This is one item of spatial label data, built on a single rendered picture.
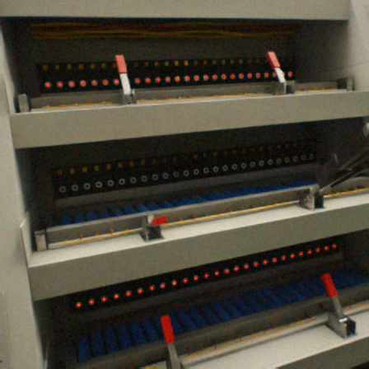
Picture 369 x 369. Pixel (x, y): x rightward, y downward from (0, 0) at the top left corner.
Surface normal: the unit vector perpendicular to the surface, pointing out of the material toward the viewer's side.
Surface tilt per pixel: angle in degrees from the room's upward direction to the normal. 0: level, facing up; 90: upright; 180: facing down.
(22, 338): 90
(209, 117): 111
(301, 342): 21
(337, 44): 90
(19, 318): 90
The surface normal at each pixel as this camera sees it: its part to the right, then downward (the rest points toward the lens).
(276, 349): -0.08, -0.98
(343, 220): 0.32, 0.17
